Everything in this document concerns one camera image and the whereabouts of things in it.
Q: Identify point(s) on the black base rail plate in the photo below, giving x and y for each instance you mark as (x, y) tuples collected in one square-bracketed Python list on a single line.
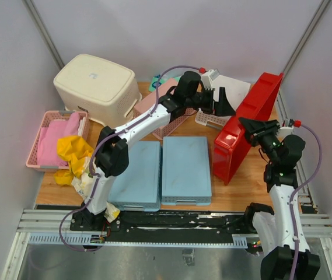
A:
[(170, 224)]

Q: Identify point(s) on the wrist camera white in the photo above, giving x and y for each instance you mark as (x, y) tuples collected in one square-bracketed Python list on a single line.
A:
[(208, 78), (287, 127)]

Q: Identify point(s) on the pink perforated basket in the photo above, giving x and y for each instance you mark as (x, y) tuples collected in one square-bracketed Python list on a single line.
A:
[(148, 101)]

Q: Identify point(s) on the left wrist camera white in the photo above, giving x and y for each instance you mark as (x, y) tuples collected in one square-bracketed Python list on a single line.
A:
[(208, 78)]

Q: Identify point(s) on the red plastic tray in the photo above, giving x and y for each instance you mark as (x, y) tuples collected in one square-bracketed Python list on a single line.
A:
[(230, 146)]

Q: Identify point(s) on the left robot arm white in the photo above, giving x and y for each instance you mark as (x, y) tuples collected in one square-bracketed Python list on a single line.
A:
[(111, 156)]

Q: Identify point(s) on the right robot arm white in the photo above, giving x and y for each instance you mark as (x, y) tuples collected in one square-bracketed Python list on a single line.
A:
[(286, 252)]

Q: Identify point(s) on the teal white sock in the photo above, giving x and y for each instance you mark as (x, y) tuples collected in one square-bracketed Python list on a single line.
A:
[(157, 81)]

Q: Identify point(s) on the slotted cable duct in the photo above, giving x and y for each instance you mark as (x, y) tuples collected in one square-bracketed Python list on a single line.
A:
[(85, 239)]

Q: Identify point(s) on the large cream laundry basket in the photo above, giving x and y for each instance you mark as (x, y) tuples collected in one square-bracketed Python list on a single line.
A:
[(107, 91)]

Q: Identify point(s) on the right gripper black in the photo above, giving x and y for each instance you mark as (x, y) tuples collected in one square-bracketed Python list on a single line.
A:
[(254, 128)]

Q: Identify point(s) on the yellow cloth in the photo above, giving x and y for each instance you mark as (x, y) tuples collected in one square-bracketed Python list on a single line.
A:
[(77, 153)]

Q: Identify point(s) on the white perforated basket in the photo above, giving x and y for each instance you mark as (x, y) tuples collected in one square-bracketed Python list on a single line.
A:
[(236, 91)]

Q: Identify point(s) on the printed white baby cloth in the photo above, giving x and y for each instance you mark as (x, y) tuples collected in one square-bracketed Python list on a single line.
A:
[(84, 183)]

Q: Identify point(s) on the pink basket with clothes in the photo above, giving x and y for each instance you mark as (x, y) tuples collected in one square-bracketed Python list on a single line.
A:
[(49, 116)]

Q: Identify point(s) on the blue perforated basket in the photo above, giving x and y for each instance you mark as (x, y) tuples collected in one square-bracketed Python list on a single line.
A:
[(138, 188), (186, 175)]

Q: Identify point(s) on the pink cloth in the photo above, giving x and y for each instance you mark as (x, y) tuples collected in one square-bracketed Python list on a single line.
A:
[(49, 136)]

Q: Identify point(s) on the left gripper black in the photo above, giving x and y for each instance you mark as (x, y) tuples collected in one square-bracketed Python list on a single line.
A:
[(223, 108)]

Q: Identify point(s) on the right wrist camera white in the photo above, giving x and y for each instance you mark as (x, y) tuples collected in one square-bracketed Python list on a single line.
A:
[(287, 127)]

